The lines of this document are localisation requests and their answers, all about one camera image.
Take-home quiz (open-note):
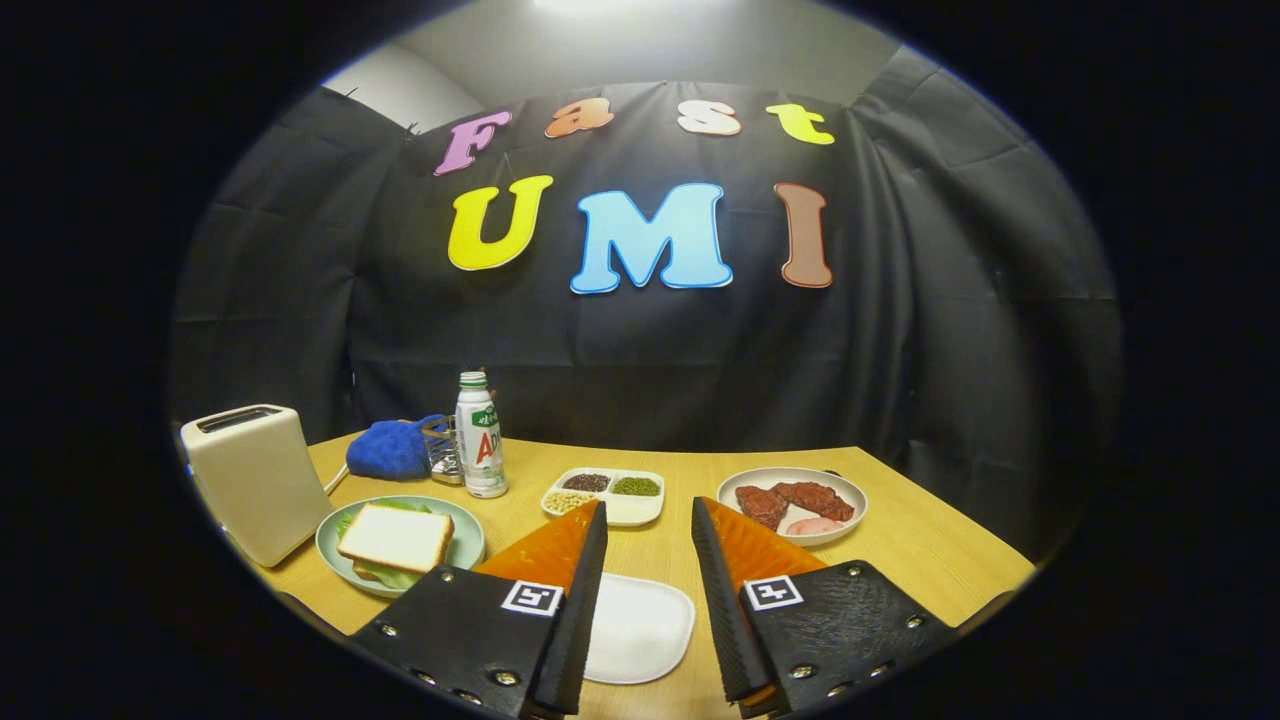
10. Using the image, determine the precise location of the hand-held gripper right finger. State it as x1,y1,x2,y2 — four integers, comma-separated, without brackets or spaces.
690,495,961,719

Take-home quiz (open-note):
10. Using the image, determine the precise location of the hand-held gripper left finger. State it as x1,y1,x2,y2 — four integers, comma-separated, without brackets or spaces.
348,500,609,720

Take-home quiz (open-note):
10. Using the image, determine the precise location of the green lettuce leaf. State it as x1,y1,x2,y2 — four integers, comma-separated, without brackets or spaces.
335,498,441,592

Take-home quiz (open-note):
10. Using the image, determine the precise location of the toasted bread slice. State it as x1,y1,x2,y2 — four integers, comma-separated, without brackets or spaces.
337,502,455,575

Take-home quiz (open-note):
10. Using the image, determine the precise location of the white square plate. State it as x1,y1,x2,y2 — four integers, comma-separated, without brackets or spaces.
584,573,696,685

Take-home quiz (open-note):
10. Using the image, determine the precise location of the white divided dish with beans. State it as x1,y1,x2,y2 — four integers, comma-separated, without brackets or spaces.
541,467,666,528

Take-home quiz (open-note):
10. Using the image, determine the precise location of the red meat piece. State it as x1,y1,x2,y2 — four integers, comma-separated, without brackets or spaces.
772,481,856,523
735,485,789,531

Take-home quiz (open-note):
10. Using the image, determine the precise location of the pale green round plate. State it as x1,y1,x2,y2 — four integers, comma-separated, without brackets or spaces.
315,496,487,599

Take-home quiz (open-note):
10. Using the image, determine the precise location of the white round bowl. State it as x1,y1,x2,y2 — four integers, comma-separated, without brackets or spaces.
717,467,868,547

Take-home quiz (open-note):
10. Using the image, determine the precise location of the white drink bottle green cap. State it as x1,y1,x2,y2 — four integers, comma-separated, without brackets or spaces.
455,371,509,499

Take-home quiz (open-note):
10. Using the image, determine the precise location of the blue cloth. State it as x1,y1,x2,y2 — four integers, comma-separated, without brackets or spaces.
346,415,448,481

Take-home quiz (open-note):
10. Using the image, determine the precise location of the black backdrop cloth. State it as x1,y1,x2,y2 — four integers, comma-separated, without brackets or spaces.
170,45,1126,561

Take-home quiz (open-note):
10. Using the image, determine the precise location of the white toaster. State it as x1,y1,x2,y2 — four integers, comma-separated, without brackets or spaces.
180,404,333,568

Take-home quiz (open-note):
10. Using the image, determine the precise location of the metal wire utensil holder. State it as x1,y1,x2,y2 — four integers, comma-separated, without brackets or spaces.
420,415,464,486

